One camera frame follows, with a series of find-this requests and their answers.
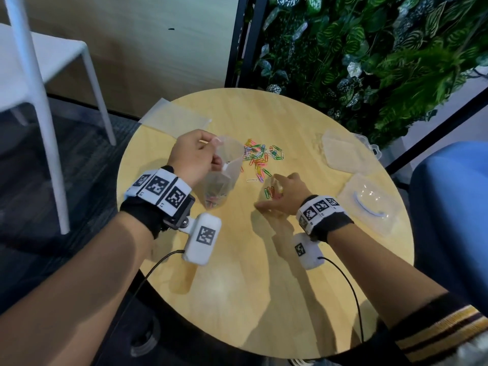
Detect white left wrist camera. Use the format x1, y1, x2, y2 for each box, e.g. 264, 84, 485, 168
182, 212, 223, 267

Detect person's left shoe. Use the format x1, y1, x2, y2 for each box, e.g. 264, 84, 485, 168
129, 316, 162, 358

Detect white chair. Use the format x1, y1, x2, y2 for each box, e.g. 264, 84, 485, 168
0, 0, 117, 235

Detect black wristband with markers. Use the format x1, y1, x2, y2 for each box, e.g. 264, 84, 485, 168
120, 165, 196, 239
296, 195, 354, 243

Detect clear plastic lid blue band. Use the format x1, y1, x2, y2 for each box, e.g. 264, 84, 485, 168
337, 173, 401, 235

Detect stack of plastic bags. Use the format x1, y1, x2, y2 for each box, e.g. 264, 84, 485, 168
138, 98, 212, 135

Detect round wooden table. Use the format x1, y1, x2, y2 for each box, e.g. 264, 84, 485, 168
116, 87, 415, 359

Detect green plant wall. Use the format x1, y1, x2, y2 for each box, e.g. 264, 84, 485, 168
255, 0, 488, 149

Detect black left camera cable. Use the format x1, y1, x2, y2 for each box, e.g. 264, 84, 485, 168
126, 250, 187, 313

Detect person's dark trousers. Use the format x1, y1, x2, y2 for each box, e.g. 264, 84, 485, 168
91, 270, 412, 366

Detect translucent plastic bag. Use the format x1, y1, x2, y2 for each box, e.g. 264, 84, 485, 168
202, 135, 245, 210

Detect black right wristband with markers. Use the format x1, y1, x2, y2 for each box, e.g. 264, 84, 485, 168
296, 195, 354, 243

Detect blue armchair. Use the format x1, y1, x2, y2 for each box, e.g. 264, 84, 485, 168
410, 140, 488, 313

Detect pile of coloured paper clips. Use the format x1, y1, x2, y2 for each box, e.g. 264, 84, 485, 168
242, 138, 285, 201

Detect black right camera cable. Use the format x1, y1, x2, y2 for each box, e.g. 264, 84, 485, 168
316, 257, 365, 344

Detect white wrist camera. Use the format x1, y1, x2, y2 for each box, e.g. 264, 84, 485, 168
292, 233, 325, 271
182, 212, 223, 267

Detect clear plastic box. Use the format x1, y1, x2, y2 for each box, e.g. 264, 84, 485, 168
320, 128, 383, 175

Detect black left wristband with markers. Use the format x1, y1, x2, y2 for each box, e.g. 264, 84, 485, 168
120, 165, 196, 239

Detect black camera cable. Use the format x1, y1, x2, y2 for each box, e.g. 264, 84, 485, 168
316, 257, 365, 344
126, 250, 187, 313

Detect person's left forearm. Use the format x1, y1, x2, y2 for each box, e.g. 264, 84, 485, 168
0, 211, 154, 366

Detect person's right forearm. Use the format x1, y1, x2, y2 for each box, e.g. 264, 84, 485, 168
327, 224, 449, 328

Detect person's right shirt sleeve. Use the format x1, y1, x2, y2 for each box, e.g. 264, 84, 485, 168
392, 293, 488, 366

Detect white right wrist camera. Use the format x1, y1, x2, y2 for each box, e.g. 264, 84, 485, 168
292, 233, 325, 271

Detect person's left hand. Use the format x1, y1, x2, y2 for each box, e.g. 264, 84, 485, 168
167, 129, 224, 187

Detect person's right hand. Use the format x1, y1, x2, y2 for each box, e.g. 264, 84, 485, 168
253, 172, 314, 217

